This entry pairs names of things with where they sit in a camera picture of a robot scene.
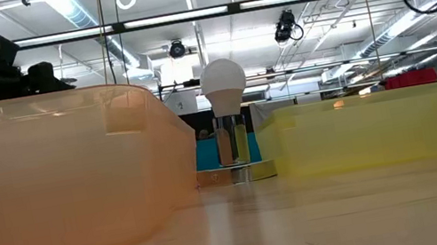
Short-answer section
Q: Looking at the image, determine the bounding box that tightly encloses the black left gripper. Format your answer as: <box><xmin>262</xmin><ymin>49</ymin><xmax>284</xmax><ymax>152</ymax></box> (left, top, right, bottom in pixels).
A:
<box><xmin>0</xmin><ymin>49</ymin><xmax>76</xmax><ymax>102</ymax></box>

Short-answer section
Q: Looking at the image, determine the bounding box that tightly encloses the orange translucent plastic bin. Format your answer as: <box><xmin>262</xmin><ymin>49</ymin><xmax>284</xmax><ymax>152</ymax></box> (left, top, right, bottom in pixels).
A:
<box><xmin>0</xmin><ymin>67</ymin><xmax>214</xmax><ymax>245</ymax></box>

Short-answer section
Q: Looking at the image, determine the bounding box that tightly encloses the red box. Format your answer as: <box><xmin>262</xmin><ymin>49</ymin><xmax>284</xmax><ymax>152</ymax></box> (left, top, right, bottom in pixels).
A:
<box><xmin>382</xmin><ymin>67</ymin><xmax>437</xmax><ymax>92</ymax></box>

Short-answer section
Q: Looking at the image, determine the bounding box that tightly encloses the yellow translucent plastic bin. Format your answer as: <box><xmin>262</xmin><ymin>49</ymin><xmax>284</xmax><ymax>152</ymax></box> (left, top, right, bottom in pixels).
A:
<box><xmin>251</xmin><ymin>80</ymin><xmax>437</xmax><ymax>189</ymax></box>

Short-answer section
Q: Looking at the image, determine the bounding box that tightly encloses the white bulb chrome lamp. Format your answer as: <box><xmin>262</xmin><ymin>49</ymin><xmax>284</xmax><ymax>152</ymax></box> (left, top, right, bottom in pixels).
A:
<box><xmin>176</xmin><ymin>52</ymin><xmax>279</xmax><ymax>192</ymax></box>

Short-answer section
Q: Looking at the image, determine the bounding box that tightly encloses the blue plastic bin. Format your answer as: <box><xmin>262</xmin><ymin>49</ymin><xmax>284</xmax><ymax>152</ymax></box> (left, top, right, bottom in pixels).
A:
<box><xmin>191</xmin><ymin>130</ymin><xmax>263</xmax><ymax>173</ymax></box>

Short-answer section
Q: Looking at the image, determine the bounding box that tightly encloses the black beam with light strips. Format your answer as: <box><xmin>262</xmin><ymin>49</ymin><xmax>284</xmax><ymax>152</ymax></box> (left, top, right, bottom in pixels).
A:
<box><xmin>0</xmin><ymin>0</ymin><xmax>323</xmax><ymax>58</ymax></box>

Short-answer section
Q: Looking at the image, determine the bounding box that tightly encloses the silver air duct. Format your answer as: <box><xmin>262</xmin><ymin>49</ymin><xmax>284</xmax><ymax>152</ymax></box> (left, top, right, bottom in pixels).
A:
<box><xmin>36</xmin><ymin>0</ymin><xmax>143</xmax><ymax>83</ymax></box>
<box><xmin>349</xmin><ymin>0</ymin><xmax>437</xmax><ymax>60</ymax></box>

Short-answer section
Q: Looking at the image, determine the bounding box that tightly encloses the black ceiling camera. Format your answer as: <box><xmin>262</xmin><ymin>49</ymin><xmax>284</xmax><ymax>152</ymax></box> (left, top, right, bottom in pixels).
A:
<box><xmin>270</xmin><ymin>7</ymin><xmax>306</xmax><ymax>46</ymax></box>
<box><xmin>166</xmin><ymin>36</ymin><xmax>189</xmax><ymax>60</ymax></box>

